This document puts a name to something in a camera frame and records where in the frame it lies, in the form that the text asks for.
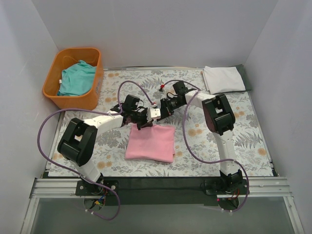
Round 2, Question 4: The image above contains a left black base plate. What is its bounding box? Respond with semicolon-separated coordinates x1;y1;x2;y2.
75;179;119;196

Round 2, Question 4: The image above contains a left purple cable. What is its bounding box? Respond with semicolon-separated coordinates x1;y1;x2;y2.
36;80;157;221

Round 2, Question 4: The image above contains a pink t shirt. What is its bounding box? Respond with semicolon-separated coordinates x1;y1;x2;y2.
125;124;175;163

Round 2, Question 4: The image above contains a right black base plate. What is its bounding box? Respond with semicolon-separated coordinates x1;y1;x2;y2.
200;177;247;195

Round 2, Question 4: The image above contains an aluminium frame rail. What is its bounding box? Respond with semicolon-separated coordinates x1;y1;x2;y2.
30;176;293;198

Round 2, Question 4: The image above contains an orange plastic basket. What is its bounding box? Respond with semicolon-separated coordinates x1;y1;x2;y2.
42;47;104;110

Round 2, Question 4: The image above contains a folded white t shirt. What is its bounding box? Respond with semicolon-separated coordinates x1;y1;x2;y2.
203;66;246;95

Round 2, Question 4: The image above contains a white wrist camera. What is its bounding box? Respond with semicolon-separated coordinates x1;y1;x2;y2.
147;108;161;121
158;84;167;99

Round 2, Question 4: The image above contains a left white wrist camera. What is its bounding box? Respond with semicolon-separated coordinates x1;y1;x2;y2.
147;108;161;121

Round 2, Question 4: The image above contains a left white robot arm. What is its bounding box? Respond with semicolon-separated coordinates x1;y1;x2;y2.
57;95;160;195

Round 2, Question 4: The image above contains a teal t shirt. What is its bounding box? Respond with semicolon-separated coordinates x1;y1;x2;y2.
57;60;97;97

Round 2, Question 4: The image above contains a floral table mat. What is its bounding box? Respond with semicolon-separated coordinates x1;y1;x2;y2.
48;69;273;177

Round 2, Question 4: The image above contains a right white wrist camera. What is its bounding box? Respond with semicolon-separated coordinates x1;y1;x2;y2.
158;84;167;99

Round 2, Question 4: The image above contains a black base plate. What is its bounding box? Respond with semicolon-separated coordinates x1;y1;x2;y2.
75;179;119;196
200;177;247;195

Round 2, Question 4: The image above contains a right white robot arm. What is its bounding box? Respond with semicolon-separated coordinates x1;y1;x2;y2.
160;80;244;195

